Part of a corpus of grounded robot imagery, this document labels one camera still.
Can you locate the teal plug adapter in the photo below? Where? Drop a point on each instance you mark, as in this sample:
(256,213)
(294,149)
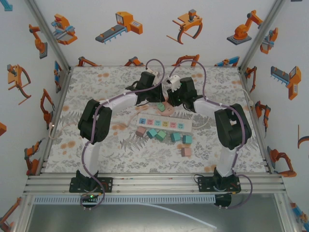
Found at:
(151,133)
(187,139)
(175,137)

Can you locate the aluminium rear rail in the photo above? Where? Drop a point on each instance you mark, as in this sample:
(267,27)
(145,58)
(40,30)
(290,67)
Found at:
(108,66)

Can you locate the black connector housing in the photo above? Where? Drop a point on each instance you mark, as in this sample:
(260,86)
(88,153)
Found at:
(223,200)

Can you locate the white six-way power strip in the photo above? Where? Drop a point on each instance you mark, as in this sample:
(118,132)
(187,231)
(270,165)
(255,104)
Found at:
(161,123)

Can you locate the aluminium frame post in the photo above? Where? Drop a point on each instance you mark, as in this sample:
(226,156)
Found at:
(50,36)
(259,36)

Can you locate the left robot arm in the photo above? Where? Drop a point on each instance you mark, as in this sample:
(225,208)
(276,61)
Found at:
(94,125)

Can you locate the aluminium frame beam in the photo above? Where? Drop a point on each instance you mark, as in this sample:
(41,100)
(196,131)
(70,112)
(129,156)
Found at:
(154,183)

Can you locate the green plug adapter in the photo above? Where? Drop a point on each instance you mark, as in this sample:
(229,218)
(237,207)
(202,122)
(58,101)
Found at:
(160,135)
(159,105)

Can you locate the small board with green light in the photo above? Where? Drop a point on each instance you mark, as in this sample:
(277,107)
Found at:
(90,197)

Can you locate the pink plug adapter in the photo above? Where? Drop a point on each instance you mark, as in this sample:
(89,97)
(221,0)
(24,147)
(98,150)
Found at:
(186,151)
(140,131)

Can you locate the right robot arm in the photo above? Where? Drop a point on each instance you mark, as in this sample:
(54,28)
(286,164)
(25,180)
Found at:
(229,130)

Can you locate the aluminium side rail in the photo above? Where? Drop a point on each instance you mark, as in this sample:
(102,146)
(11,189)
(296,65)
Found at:
(59,106)
(244,79)

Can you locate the floral tablecloth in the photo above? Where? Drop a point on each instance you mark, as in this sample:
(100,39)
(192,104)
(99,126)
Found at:
(149,157)

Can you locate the aluminium frame leg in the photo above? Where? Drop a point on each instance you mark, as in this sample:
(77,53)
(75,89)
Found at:
(23,215)
(286,212)

